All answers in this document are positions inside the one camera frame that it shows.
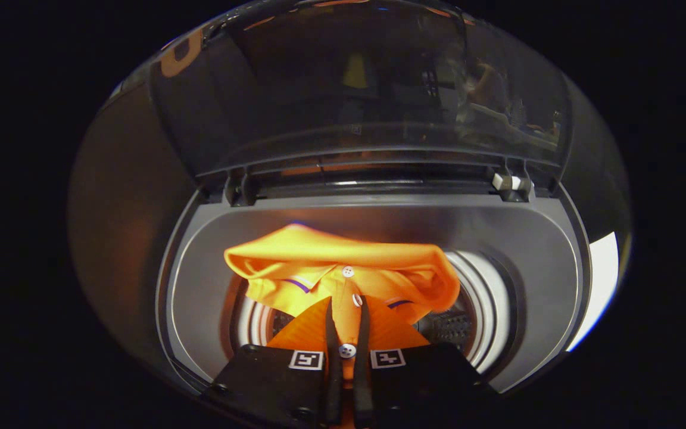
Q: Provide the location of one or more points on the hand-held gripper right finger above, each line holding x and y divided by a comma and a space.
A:
432, 381

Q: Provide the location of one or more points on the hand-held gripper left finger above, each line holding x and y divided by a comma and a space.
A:
271, 381

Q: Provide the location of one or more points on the orange polo shirt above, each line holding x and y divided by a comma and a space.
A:
331, 262

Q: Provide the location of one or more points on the dark glass washing machine lid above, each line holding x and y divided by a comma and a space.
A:
349, 101

